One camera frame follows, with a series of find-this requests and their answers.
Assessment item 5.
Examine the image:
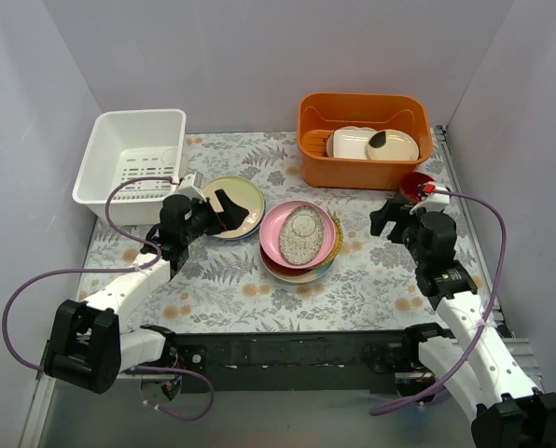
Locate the cream and blue plate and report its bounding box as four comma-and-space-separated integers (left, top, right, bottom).
258, 245, 335, 284

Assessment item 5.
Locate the woven bamboo pattern plate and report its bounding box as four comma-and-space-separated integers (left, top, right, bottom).
326, 214, 343, 262

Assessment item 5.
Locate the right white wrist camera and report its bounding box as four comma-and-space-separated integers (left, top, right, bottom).
410, 181, 450, 216

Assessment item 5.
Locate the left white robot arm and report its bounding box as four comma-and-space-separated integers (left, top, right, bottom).
43, 189, 249, 394

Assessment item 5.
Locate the floral patterned table mat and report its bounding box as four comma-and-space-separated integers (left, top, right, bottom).
69, 131, 486, 336

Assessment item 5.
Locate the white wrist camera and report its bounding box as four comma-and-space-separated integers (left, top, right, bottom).
410, 181, 450, 216
173, 172, 207, 202

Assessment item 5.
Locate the red and black mug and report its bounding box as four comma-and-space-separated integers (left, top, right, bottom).
399, 172, 434, 203

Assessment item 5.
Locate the aluminium frame rail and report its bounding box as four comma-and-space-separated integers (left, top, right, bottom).
434, 123, 556, 448

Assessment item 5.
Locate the white rectangular dish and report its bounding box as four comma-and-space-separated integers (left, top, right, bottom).
331, 128, 378, 161

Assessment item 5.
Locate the speckled glass oval dish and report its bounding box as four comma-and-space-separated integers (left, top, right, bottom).
278, 203, 337, 267

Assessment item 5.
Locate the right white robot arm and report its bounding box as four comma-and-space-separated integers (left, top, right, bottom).
370, 197, 556, 447

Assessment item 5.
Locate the cream green floral plate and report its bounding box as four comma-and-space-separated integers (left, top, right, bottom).
202, 175, 266, 217

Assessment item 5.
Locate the cream plate with black mark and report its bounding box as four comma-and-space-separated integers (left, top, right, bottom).
366, 129, 419, 161

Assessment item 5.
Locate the red-brown scalloped plate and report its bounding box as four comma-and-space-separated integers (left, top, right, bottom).
260, 250, 333, 278

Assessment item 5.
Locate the pink round plate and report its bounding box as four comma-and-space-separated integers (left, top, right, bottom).
259, 200, 336, 269

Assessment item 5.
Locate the white plastic bin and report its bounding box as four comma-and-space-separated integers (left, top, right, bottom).
73, 109, 187, 226

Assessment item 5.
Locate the blue plate under cream plate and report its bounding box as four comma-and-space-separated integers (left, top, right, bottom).
217, 212, 263, 240

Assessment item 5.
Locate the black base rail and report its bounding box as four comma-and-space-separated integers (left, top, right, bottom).
123, 326, 452, 393

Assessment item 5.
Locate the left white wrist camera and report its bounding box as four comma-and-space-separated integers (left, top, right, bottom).
173, 172, 207, 202

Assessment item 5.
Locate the orange plastic bin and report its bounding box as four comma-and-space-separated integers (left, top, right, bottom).
297, 92, 433, 190

